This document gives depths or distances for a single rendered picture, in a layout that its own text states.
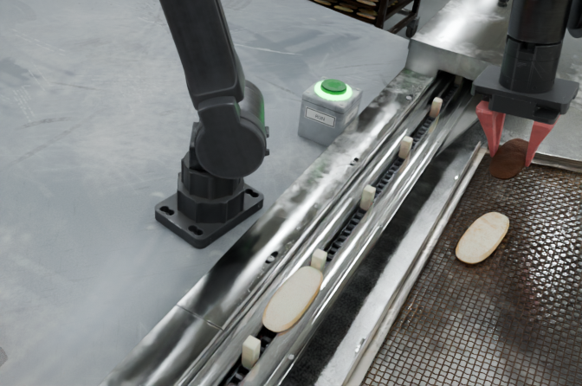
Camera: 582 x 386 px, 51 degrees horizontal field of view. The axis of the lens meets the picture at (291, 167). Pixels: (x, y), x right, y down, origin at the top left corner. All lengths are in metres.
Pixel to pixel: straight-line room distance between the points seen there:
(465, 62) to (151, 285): 0.63
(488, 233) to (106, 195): 0.47
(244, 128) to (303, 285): 0.18
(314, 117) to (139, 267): 0.35
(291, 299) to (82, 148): 0.41
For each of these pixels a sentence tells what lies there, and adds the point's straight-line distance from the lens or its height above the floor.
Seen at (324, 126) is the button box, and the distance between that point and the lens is 0.90.
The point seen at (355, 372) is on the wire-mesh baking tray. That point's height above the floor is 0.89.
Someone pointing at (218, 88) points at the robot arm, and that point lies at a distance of 0.64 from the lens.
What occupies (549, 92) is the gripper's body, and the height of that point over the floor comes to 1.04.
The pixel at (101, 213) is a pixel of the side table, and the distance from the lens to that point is 0.79.
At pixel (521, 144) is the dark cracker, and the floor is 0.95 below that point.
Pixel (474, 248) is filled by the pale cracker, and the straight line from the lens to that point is 0.67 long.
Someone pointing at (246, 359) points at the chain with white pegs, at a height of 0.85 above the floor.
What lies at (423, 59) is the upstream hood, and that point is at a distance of 1.08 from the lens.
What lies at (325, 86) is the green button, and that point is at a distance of 0.90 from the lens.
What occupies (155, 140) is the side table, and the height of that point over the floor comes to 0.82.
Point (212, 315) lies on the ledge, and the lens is 0.61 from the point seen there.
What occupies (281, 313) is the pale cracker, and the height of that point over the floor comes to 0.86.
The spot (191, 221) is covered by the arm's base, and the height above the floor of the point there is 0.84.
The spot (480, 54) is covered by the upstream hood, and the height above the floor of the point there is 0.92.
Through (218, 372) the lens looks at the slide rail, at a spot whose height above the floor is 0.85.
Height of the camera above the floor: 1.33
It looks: 37 degrees down
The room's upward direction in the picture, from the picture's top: 7 degrees clockwise
